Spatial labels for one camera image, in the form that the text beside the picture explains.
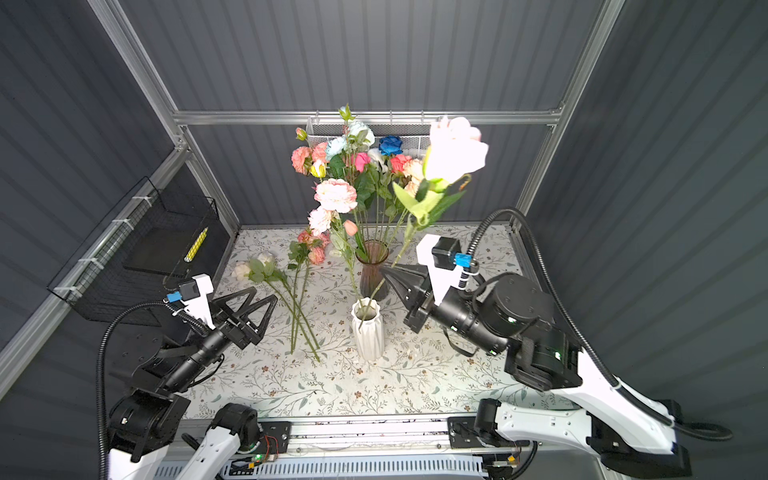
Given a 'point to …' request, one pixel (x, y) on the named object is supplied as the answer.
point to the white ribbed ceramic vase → (369, 329)
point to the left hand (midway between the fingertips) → (266, 295)
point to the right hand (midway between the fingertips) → (385, 271)
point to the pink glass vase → (373, 254)
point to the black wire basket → (154, 239)
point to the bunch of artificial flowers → (290, 281)
